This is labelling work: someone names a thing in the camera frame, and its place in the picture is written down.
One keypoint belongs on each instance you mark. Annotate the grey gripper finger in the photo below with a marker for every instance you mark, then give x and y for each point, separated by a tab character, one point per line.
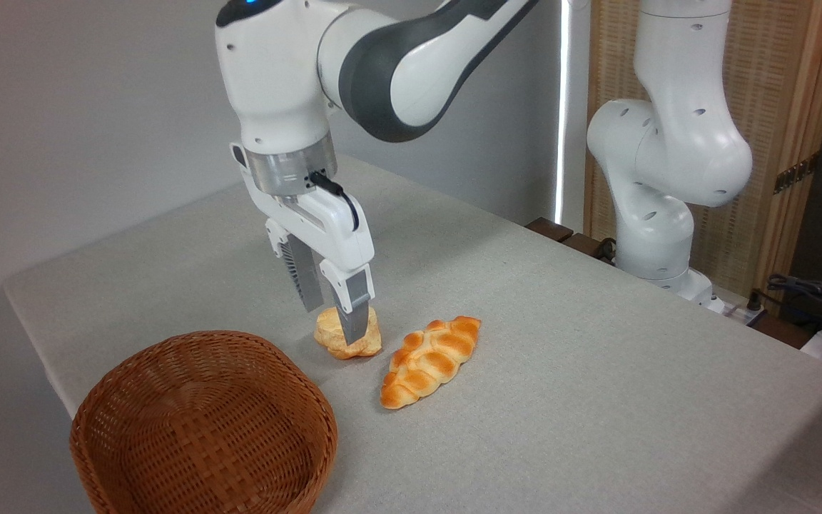
355	307
306	275

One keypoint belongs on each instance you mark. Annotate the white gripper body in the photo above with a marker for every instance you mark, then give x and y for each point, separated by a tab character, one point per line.
336	239

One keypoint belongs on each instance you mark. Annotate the round pale bread roll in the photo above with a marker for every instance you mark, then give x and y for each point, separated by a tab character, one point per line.
327	335

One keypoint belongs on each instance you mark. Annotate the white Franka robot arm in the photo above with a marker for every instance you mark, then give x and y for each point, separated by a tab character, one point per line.
668	157

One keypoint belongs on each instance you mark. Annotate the braided golden bread loaf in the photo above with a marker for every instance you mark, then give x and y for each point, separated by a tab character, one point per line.
429	360

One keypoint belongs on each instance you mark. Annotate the brown wicker basket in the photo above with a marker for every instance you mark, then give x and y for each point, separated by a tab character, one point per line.
204	428

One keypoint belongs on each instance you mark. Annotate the dark wooden block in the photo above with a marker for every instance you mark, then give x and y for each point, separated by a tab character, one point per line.
549	228

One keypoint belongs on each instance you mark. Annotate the grey tablecloth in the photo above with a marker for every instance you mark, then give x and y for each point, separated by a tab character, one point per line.
596	400

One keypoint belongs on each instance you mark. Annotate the brass screen hinge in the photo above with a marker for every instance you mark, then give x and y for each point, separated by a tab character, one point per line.
796	173

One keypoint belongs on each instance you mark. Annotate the wooden rattan folding screen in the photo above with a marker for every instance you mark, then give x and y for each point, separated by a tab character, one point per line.
782	93

